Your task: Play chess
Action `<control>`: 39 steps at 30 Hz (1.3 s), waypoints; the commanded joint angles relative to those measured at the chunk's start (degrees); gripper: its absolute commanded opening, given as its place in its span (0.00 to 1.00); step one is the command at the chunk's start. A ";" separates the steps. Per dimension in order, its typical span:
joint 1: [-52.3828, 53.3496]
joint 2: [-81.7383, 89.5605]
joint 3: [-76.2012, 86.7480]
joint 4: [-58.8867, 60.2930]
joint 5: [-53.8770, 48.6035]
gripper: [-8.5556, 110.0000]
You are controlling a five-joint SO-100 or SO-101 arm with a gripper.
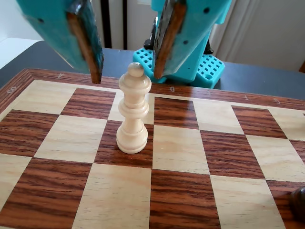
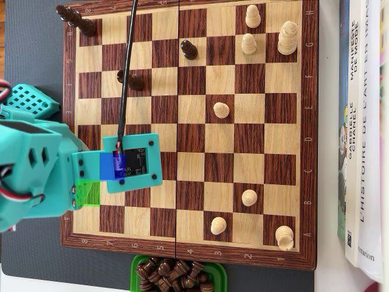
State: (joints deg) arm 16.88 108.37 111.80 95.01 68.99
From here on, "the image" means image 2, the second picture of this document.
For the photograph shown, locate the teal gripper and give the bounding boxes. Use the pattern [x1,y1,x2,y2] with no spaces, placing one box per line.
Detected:
[57,126,101,217]

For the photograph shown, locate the wooden chess board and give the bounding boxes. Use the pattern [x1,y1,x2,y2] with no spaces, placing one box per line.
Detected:
[60,0,319,271]

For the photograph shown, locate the dark gray table mat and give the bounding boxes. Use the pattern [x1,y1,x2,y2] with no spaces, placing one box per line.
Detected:
[1,0,315,288]

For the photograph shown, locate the green plastic tray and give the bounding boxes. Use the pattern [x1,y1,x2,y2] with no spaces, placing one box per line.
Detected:
[129,254,228,292]

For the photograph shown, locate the dark wooden king piece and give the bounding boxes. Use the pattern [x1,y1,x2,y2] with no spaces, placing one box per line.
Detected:
[56,4,97,38]

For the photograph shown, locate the light wooden pawn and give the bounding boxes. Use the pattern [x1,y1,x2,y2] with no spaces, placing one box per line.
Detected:
[245,5,262,29]
[210,216,228,236]
[241,33,258,56]
[241,189,258,207]
[213,102,231,120]

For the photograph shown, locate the dark wooden pawn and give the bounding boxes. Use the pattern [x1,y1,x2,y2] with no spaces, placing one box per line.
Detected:
[180,39,199,60]

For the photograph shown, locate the light wooden rook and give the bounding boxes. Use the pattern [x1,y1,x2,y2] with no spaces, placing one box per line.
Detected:
[275,224,295,252]

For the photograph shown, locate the light wooden king piece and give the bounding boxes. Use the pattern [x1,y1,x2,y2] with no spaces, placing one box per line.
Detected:
[277,21,300,56]

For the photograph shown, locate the white Gabrielle Chanel book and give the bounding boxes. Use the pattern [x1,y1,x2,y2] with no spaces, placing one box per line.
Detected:
[345,0,365,268]

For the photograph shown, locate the illustrated blue book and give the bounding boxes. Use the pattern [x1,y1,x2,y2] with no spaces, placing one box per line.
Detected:
[337,0,350,244]

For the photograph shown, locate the white art history book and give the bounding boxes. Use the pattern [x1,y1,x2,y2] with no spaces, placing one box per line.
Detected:
[357,0,384,283]

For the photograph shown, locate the book with colourful page edges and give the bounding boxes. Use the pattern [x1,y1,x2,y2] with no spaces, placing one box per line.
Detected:
[378,0,389,283]

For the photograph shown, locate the pink object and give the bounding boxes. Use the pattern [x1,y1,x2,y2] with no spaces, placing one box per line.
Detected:
[363,281,389,292]

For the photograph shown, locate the red white servo wires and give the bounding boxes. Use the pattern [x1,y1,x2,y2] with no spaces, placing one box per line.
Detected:
[0,79,13,103]
[0,164,46,203]

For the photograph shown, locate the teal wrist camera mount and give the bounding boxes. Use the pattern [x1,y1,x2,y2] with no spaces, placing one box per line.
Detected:
[72,132,163,194]

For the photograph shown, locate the black camera cable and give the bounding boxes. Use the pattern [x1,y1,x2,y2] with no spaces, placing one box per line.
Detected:
[117,0,139,145]

